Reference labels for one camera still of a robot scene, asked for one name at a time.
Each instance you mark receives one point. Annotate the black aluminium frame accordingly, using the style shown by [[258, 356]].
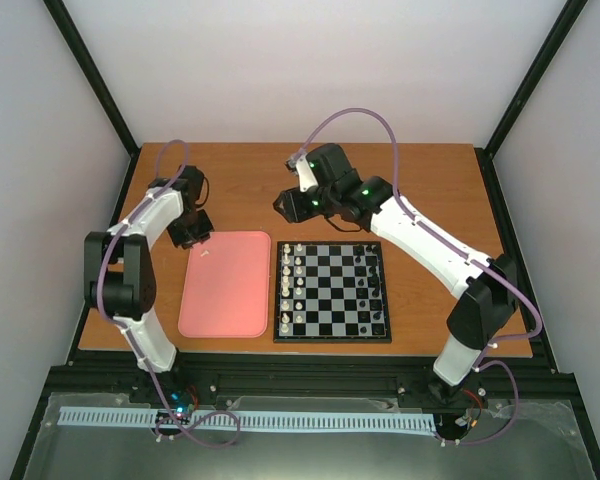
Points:
[[304, 376]]

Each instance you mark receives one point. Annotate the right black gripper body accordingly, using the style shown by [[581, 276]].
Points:
[[326, 197]]

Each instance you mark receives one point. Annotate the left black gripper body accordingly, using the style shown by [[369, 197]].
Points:
[[190, 229]]

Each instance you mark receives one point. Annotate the pink plastic tray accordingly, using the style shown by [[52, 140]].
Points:
[[225, 293]]

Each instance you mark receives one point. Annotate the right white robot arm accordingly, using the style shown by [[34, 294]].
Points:
[[481, 285]]

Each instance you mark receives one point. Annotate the light blue cable duct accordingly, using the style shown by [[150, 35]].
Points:
[[252, 421]]

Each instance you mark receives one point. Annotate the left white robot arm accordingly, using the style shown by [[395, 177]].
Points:
[[119, 278]]

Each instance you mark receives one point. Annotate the black white chessboard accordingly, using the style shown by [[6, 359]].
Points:
[[331, 309]]

